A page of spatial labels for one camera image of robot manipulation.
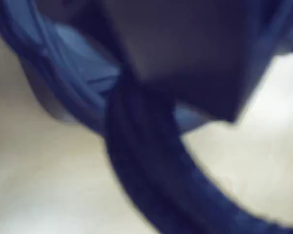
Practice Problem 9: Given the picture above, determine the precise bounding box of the black braided charging cable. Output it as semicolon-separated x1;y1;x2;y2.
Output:
105;70;293;234

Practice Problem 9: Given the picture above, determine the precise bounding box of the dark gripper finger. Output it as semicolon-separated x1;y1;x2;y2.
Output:
234;0;293;123
38;0;247;123

